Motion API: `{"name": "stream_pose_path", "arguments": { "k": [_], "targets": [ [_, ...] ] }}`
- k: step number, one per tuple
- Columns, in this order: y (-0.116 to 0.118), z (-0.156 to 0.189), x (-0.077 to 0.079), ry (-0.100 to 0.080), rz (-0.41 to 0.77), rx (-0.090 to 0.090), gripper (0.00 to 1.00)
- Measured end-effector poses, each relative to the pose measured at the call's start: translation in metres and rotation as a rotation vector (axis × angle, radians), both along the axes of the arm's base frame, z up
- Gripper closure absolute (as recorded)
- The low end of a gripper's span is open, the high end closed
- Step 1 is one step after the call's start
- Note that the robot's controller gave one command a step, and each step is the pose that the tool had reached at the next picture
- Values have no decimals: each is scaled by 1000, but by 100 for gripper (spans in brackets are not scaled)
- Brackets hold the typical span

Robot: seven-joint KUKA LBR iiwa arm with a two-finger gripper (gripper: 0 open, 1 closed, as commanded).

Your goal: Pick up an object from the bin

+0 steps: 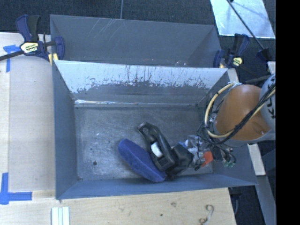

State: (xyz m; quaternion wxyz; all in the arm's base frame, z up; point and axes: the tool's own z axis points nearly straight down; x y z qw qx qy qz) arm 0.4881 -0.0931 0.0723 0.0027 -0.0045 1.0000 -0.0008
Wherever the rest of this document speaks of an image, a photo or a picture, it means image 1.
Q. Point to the black tape dispenser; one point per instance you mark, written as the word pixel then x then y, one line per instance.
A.
pixel 164 149

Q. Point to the blue sponge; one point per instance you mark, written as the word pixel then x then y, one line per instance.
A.
pixel 138 158

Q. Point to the black cylinder on white bracket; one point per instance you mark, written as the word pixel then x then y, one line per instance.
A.
pixel 216 154

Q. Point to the pale wood board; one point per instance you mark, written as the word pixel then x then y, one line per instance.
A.
pixel 30 125

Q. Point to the grey metal bin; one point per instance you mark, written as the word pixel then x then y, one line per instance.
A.
pixel 112 135

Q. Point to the small red block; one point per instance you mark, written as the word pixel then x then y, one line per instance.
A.
pixel 207 158

